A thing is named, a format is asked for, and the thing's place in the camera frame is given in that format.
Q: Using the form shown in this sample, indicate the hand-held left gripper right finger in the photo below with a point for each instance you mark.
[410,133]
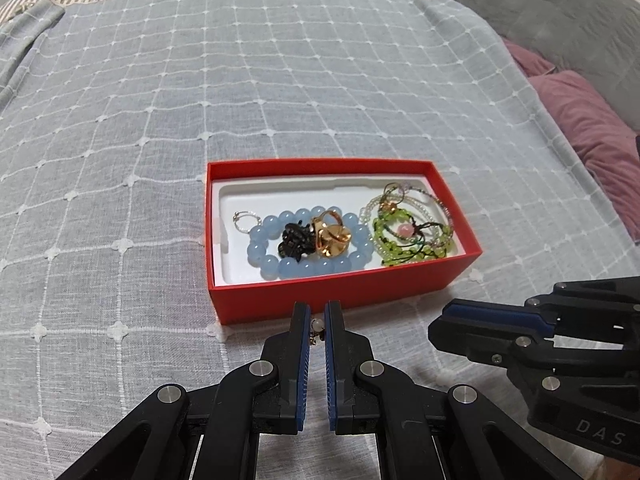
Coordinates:
[331,360]

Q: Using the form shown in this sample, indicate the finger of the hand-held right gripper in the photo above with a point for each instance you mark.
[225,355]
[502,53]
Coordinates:
[490,315]
[475,340]

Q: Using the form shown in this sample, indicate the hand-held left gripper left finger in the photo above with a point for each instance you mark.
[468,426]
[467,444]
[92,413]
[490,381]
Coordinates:
[300,360]

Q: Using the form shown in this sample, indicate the pearl drop earring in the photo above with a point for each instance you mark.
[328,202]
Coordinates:
[316,327]

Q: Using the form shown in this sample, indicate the red cardboard box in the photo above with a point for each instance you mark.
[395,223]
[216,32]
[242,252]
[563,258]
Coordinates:
[325,297]

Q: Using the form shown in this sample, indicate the white plastic box insert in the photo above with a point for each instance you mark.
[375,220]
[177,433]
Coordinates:
[300,195]

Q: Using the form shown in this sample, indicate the silver hoop earring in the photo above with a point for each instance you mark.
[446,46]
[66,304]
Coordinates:
[244,227]

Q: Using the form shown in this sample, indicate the pink pillow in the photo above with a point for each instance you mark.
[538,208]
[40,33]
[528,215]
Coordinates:
[590,135]

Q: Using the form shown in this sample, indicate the pink cloth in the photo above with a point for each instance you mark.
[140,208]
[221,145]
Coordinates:
[527,57]

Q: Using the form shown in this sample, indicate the grey checked blanket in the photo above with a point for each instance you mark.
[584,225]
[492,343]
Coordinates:
[200,85]

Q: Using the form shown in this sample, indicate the grey cushion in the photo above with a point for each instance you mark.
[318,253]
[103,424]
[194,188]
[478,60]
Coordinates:
[550,15]

